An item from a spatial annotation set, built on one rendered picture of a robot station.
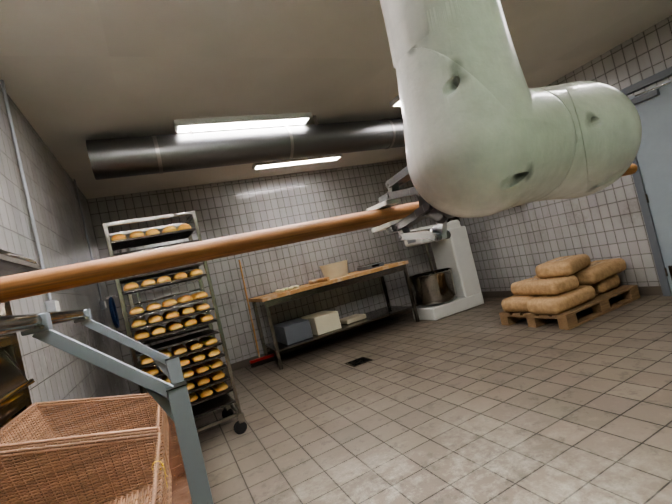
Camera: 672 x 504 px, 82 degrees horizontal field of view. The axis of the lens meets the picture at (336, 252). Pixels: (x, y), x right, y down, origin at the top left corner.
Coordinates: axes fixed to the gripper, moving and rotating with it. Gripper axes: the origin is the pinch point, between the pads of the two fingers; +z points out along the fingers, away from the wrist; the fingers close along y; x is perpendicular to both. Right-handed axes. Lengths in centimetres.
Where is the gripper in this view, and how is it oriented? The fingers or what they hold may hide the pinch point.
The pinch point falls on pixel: (385, 215)
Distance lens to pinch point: 70.1
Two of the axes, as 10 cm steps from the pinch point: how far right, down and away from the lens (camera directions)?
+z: -4.1, 1.2, 9.0
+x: 8.8, -2.0, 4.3
